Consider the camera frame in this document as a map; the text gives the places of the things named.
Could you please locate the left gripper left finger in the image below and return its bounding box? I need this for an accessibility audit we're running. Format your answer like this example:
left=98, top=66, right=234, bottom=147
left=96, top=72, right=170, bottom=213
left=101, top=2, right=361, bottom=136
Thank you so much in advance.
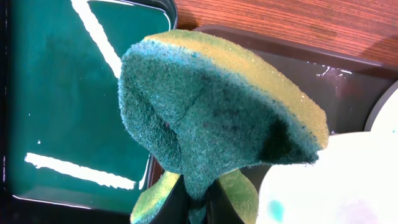
left=150, top=176, right=189, bottom=224

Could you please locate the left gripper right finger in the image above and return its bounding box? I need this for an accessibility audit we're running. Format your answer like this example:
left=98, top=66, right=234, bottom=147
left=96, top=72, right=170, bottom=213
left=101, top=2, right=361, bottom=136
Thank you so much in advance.
left=205, top=179, right=244, bottom=224

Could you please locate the green yellow sponge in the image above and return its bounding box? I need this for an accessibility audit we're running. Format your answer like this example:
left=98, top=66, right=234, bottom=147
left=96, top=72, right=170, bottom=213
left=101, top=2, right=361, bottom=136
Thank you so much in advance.
left=118, top=30, right=329, bottom=223

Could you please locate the white plate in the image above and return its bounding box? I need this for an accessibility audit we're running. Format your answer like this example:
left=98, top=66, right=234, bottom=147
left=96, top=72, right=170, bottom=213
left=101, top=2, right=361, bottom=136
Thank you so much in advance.
left=364, top=82, right=398, bottom=134
left=256, top=132, right=397, bottom=224

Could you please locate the small black water tray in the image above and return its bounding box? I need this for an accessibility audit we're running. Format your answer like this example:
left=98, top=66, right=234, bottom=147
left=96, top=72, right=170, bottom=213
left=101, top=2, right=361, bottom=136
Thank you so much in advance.
left=1, top=0, right=177, bottom=223

